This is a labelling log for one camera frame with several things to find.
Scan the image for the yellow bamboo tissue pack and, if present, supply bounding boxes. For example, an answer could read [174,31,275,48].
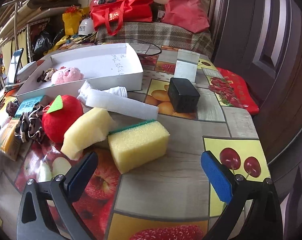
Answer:
[0,119,21,161]

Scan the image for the leopard print scrunchie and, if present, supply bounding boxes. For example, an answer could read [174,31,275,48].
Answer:
[15,103,45,143]

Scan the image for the red plush apple toy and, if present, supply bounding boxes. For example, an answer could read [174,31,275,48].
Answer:
[42,95,84,144]

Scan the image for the pale yellow sponge block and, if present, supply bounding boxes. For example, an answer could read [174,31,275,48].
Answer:
[61,108,116,160]

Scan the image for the blue tissue pack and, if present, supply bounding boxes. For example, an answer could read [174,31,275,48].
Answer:
[14,95,49,118]

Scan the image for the yellow green scouring sponge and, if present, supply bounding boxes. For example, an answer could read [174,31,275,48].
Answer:
[107,120,170,174]

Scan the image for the white foam block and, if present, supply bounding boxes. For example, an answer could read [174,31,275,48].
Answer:
[85,90,159,120]

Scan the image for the brown beige braided scrunchie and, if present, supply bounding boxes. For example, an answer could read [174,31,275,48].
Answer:
[37,68,57,82]

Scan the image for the pink plush pig toy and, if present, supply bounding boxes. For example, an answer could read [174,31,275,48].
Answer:
[51,67,84,85]

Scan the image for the fruit print tablecloth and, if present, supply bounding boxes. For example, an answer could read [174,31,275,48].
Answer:
[0,43,282,239]

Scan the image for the red fabric pouch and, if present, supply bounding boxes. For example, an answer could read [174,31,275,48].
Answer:
[217,67,259,115]

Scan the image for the black rectangular box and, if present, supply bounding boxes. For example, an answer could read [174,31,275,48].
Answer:
[168,77,200,113]

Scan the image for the white rolled sock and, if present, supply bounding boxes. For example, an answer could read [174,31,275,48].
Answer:
[76,81,127,103]

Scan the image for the smartphone on stand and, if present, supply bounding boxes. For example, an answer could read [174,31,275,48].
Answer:
[6,48,24,85]

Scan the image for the white cardboard box tray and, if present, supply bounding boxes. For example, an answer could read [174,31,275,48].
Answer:
[16,43,143,102]

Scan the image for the black plastic bag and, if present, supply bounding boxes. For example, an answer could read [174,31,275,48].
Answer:
[33,30,53,55]

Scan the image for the white helmet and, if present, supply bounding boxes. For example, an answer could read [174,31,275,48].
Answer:
[78,17,95,36]

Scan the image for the plaid covered sofa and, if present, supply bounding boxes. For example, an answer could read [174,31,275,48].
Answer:
[94,22,214,58]

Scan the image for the yellow shopping bag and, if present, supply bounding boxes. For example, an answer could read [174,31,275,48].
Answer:
[62,5,90,36]

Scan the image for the dark red nonwoven bag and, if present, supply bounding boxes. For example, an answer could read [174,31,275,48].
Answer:
[161,0,210,34]

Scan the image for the red tote bag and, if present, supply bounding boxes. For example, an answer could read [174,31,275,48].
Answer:
[90,0,153,36]

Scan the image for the black charging cable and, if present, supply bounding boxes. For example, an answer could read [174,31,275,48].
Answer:
[95,37,163,56]

